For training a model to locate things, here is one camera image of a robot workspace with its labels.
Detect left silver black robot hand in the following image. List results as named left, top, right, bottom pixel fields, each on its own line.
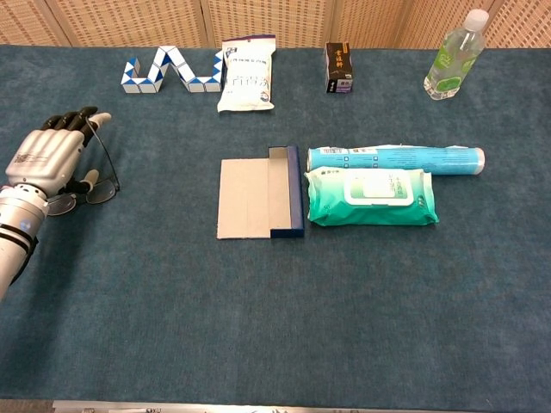
left=4, top=106, right=113, bottom=200

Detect black wire-frame eyeglasses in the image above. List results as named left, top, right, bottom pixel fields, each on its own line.
left=46, top=116, right=121, bottom=217

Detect blue white snake puzzle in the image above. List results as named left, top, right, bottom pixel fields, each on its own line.
left=121, top=45, right=225, bottom=95

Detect open blue cardboard box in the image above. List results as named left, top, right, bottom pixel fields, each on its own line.
left=215, top=145, right=306, bottom=240

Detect white laundry powder bag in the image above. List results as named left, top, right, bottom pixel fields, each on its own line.
left=216, top=34, right=276, bottom=114

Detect woven rattan folding screen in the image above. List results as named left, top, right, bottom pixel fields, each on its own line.
left=0, top=0, right=551, bottom=49

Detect teal felt table mat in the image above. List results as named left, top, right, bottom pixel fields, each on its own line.
left=0, top=44, right=551, bottom=412

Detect small black carton box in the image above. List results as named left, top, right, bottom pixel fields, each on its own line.
left=324, top=41, right=356, bottom=95

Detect green wet wipes pack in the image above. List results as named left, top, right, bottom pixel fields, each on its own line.
left=303, top=167, right=441, bottom=227

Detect light blue wrap roll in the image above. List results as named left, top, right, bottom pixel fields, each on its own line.
left=306, top=144, right=486, bottom=176

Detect clear plastic water bottle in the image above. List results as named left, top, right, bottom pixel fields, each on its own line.
left=424, top=9, right=491, bottom=102

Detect silver aluminium table rail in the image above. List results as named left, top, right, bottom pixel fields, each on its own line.
left=51, top=399, right=551, bottom=413

